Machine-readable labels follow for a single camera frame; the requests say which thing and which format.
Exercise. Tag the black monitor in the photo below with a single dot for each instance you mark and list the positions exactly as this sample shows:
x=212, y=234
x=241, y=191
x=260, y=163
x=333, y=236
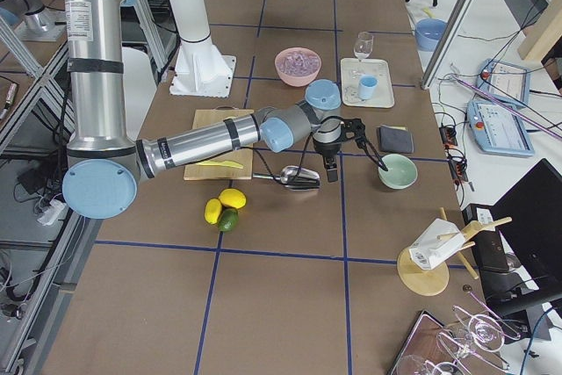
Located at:
x=534, y=235

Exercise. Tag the blue teach pendant near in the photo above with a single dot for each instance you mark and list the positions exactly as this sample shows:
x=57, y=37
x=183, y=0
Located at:
x=497, y=130

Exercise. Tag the wooden mug tree stand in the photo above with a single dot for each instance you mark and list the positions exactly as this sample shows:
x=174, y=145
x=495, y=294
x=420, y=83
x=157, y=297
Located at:
x=422, y=266

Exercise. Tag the light blue cup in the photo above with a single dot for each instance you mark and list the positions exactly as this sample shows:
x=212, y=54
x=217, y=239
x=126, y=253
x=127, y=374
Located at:
x=366, y=87

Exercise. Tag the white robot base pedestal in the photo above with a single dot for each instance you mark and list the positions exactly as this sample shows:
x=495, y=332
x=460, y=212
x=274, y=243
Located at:
x=201, y=70

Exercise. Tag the cream bear serving tray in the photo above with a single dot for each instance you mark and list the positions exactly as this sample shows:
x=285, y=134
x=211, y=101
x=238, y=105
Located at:
x=352, y=70

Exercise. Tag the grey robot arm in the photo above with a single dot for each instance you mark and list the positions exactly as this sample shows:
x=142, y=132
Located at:
x=106, y=166
x=31, y=20

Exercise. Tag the green bowl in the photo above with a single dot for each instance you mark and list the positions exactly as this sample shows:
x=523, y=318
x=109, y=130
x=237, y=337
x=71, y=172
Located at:
x=400, y=172

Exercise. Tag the blue teach pendant far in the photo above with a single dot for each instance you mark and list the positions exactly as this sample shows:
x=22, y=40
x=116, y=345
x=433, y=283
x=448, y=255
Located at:
x=505, y=81

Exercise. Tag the green lime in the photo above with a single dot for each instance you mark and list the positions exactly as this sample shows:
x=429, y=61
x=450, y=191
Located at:
x=228, y=220

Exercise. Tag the bamboo cutting board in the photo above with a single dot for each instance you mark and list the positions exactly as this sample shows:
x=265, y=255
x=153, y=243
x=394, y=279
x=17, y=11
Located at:
x=218, y=148

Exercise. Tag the hanging wine glass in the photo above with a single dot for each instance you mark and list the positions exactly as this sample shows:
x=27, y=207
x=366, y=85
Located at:
x=486, y=328

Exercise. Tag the clear ice cubes pile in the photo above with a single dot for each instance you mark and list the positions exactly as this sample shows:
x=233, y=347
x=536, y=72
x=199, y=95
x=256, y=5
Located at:
x=299, y=63

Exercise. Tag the clear wine glass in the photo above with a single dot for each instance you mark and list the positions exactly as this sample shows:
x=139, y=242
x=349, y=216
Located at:
x=363, y=45

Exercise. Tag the whole yellow lemon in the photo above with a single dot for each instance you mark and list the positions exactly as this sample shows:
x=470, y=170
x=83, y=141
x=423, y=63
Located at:
x=232, y=197

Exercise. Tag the grey folded cloth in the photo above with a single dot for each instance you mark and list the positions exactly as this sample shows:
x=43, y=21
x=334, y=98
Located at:
x=395, y=140

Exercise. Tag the yellow plastic knife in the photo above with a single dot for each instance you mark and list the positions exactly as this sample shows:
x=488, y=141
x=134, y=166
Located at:
x=219, y=164

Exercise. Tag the pink bowl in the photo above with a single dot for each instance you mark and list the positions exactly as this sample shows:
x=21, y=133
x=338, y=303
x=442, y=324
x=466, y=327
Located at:
x=295, y=81

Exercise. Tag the blue teach pendant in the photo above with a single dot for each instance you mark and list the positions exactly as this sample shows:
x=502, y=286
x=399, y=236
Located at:
x=497, y=130
x=505, y=81

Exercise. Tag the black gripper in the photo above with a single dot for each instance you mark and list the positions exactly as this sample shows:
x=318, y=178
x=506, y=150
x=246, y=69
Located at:
x=327, y=153

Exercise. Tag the blue bowl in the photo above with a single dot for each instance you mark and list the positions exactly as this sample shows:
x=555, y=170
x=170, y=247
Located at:
x=428, y=33

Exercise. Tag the stainless steel ice scoop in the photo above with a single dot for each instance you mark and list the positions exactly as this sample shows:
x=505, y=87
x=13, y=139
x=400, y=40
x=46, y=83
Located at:
x=294, y=178

